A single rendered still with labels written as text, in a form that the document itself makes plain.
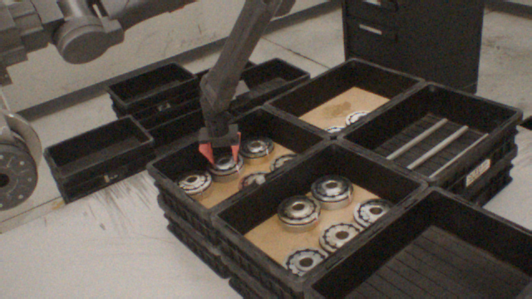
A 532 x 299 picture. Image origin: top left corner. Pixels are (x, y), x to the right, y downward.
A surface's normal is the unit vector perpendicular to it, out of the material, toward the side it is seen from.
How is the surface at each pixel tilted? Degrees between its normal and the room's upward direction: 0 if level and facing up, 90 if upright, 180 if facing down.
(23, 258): 0
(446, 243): 0
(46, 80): 90
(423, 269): 0
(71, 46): 128
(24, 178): 90
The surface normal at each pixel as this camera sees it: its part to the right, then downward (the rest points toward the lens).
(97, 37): 0.50, 0.83
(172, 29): 0.54, 0.40
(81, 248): -0.14, -0.83
